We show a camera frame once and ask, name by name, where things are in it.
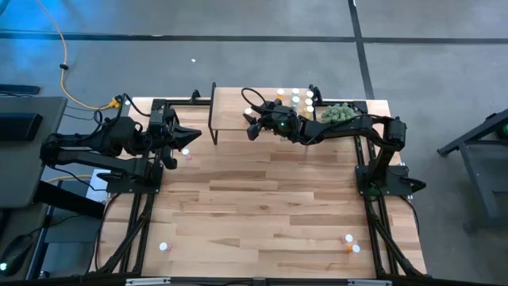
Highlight black flat bar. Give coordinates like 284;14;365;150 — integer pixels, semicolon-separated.
0;83;42;96

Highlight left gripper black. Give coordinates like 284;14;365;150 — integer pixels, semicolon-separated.
149;107;202;171

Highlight dark grey side desk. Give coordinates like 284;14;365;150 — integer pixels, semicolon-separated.
0;204;51;281

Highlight black cable bundle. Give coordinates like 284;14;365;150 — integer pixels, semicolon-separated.
94;192;156;276
363;196;425;277

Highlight black desk support beam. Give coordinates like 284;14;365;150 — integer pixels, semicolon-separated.
33;180;106;220

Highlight grey metal cart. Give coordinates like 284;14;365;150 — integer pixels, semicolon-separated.
436;107;508;234

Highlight silver metal bracket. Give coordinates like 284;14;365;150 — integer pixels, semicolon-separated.
346;279;393;286
125;277;172;286

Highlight black computer mouse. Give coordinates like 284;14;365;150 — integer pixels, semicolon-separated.
0;234;37;278

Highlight yellow extension cable with plug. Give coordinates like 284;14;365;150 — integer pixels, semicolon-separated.
37;0;122;110

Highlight grey desk top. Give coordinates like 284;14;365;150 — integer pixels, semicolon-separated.
0;96;67;211

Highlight white paper sheet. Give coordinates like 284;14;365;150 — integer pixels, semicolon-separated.
84;168;114;204

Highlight wooden shelf black metal legs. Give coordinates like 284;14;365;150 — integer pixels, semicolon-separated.
207;82;318;146

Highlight green artificial potted plant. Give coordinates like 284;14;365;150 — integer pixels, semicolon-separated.
320;102;358;124

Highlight black rectangular device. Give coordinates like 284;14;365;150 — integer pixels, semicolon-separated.
0;112;44;143

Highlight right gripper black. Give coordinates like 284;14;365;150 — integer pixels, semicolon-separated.
247;103;298;142

